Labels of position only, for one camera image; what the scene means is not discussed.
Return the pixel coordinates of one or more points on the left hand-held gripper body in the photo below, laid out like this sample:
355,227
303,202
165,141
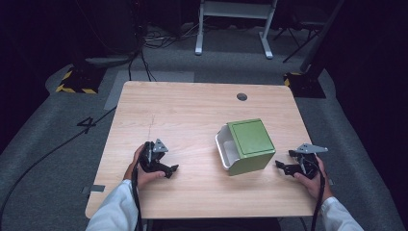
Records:
148,158

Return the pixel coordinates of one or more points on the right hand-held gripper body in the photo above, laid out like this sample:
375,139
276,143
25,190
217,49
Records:
307,162

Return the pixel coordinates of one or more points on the green drawer cabinet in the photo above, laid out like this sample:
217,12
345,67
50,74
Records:
251,144

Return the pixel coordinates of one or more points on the white drawer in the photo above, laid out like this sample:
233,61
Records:
226,148

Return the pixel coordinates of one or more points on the person's left hand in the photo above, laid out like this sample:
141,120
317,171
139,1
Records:
143,174

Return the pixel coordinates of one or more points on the person's right hand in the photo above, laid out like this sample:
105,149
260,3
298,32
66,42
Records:
313,185

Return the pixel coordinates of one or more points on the grey tape strip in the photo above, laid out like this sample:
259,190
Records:
95,188

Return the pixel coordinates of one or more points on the yellow black striped stand base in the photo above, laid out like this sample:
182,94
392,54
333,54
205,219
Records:
80,82
303,84

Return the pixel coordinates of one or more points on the black tripod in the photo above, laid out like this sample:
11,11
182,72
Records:
300,35

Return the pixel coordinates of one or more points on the white desk frame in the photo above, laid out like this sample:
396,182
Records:
235,19

